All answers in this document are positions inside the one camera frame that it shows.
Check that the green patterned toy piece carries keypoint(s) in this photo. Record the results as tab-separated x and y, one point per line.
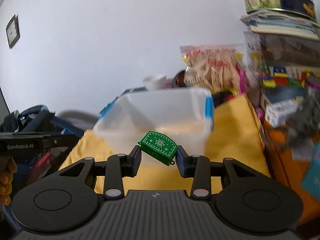
159	146

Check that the bag of snacks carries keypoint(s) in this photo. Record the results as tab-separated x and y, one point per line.
218	68

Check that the round decorated tin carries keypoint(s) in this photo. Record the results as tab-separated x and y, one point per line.
304	8

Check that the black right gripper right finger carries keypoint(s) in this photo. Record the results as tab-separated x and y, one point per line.
197	167

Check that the gloved left hand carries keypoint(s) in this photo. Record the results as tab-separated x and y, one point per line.
6	178

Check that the white bowl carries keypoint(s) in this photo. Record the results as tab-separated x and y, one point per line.
155	82

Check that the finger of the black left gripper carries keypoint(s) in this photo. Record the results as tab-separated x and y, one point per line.
57	140

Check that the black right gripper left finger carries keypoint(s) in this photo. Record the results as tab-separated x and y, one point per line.
119	166

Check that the translucent white plastic bin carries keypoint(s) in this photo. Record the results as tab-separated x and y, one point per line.
183	114

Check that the clear box of blocks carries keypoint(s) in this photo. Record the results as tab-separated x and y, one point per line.
278	66

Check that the wall clock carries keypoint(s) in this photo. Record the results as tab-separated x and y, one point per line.
13	31

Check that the orange box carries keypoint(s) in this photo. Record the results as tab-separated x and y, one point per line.
289	172

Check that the yellow cloth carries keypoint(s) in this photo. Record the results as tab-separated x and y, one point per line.
236	135

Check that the small white carton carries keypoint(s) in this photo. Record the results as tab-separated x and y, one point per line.
276	114

